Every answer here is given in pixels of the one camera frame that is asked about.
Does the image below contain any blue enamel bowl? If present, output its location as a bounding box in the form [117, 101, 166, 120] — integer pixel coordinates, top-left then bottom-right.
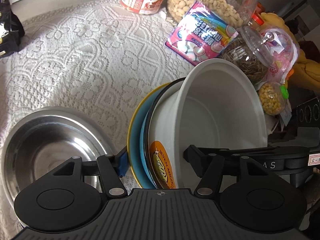
[139, 77, 185, 189]

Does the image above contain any tall white bowl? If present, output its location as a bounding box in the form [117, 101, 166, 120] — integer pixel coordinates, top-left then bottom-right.
[148, 59, 267, 189]

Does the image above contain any stainless steel bowl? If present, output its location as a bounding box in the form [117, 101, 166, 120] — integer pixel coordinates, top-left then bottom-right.
[2, 107, 116, 232]

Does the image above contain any yellow plush toy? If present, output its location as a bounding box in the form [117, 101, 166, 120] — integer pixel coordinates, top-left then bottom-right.
[260, 12, 319, 92]

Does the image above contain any glass sunflower seed jar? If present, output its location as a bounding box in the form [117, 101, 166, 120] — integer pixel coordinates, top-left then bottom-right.
[219, 25, 272, 86]

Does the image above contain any pink marshmallow bag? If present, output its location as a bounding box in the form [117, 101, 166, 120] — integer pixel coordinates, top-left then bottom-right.
[165, 1, 239, 66]

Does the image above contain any black snack bag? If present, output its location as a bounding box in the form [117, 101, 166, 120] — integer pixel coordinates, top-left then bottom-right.
[0, 0, 25, 58]

